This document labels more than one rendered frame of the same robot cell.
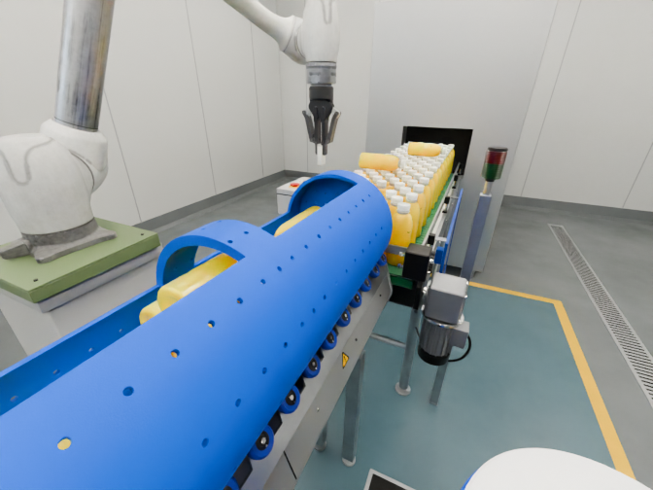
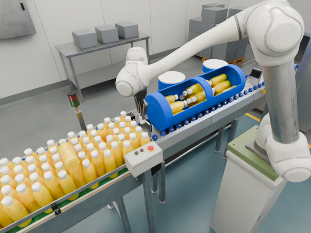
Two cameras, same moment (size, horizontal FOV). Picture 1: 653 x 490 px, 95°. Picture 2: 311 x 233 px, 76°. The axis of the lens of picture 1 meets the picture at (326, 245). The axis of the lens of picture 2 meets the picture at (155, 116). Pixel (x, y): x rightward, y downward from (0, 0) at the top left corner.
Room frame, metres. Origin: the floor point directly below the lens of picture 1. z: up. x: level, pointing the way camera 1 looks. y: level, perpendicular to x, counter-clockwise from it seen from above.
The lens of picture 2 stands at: (1.78, 0.58, 1.94)
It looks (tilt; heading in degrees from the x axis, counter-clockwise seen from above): 37 degrees down; 211
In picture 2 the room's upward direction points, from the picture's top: 3 degrees counter-clockwise
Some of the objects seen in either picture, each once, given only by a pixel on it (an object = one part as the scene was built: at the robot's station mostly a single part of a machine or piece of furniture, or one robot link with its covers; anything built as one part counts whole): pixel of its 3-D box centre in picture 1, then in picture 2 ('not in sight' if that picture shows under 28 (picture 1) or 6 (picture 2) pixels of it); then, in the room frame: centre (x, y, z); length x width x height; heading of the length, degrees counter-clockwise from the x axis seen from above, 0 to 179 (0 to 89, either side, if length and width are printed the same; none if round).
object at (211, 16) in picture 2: not in sight; (217, 34); (-3.29, -0.67, 0.59); 1.20 x 0.80 x 1.19; 66
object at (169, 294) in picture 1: (227, 276); (199, 87); (0.38, 0.15, 1.16); 0.19 x 0.07 x 0.07; 154
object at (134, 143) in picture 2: not in sight; (134, 147); (1.06, -0.04, 1.00); 0.07 x 0.07 x 0.19
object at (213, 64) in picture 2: not in sight; (215, 64); (-0.45, 0.05, 1.03); 0.28 x 0.28 x 0.01
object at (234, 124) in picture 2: not in sight; (230, 140); (-0.08, 0.44, 0.31); 0.06 x 0.06 x 0.63; 64
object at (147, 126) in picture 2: not in sight; (147, 127); (0.84, -0.07, 0.99); 0.10 x 0.02 x 0.12; 64
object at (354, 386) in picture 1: (352, 412); (153, 173); (0.75, -0.11, 0.31); 0.06 x 0.06 x 0.63; 64
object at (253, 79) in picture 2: not in sight; (255, 76); (-0.36, 0.50, 1.00); 0.10 x 0.04 x 0.15; 64
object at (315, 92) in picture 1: (321, 102); (140, 95); (1.02, 0.02, 1.39); 0.08 x 0.07 x 0.09; 64
